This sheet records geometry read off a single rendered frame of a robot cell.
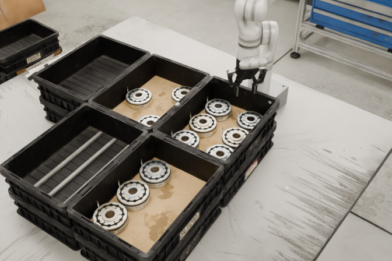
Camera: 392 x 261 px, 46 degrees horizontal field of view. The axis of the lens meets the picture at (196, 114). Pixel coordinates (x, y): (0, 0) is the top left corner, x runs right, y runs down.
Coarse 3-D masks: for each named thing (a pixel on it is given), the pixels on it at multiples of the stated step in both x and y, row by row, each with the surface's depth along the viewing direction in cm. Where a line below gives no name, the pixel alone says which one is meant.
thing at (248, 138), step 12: (204, 84) 176; (240, 84) 176; (192, 96) 171; (264, 96) 171; (180, 108) 166; (276, 108) 167; (168, 120) 161; (264, 120) 160; (156, 132) 155; (252, 132) 155; (240, 144) 151
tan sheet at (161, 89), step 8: (152, 80) 196; (160, 80) 196; (168, 80) 196; (144, 88) 192; (152, 88) 192; (160, 88) 192; (168, 88) 192; (152, 96) 187; (160, 96) 187; (168, 96) 187; (120, 104) 183; (152, 104) 183; (160, 104) 183; (168, 104) 183; (120, 112) 179; (128, 112) 179; (136, 112) 179; (144, 112) 179; (152, 112) 179; (160, 112) 179; (136, 120) 176
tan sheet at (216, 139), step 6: (204, 108) 181; (234, 108) 181; (240, 108) 181; (234, 114) 178; (228, 120) 175; (234, 120) 175; (186, 126) 173; (222, 126) 172; (228, 126) 172; (234, 126) 172; (216, 132) 170; (204, 138) 168; (210, 138) 168; (216, 138) 168; (204, 144) 165; (210, 144) 165; (204, 150) 163
